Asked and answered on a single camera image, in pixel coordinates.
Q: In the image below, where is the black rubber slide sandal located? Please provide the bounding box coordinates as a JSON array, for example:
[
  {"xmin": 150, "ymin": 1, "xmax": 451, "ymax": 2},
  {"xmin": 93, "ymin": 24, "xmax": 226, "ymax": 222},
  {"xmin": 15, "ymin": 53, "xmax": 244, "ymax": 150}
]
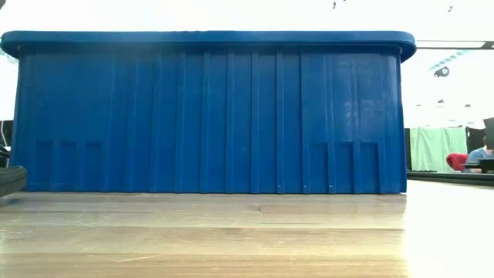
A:
[{"xmin": 0, "ymin": 164, "xmax": 29, "ymax": 198}]

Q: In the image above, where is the blue plastic bin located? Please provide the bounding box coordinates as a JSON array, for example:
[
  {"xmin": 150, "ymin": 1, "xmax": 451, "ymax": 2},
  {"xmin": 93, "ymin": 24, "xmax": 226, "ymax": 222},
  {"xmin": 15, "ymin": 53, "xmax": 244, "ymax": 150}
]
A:
[{"xmin": 0, "ymin": 29, "xmax": 418, "ymax": 195}]

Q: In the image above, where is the green hanging cloth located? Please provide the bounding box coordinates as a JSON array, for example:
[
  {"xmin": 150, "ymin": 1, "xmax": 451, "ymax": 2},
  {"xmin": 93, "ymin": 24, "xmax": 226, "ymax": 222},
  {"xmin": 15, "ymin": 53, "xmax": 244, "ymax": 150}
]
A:
[{"xmin": 408, "ymin": 126, "xmax": 469, "ymax": 173}]

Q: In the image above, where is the red chair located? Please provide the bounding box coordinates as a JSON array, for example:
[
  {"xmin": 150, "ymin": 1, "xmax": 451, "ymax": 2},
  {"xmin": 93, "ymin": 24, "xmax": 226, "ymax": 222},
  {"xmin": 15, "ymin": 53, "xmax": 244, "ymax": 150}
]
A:
[{"xmin": 446, "ymin": 152, "xmax": 470, "ymax": 172}]

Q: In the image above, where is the person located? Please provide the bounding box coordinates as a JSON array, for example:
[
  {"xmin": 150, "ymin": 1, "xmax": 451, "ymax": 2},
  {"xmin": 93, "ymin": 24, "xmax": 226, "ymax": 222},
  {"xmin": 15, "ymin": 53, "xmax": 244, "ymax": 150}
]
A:
[{"xmin": 462, "ymin": 117, "xmax": 494, "ymax": 174}]

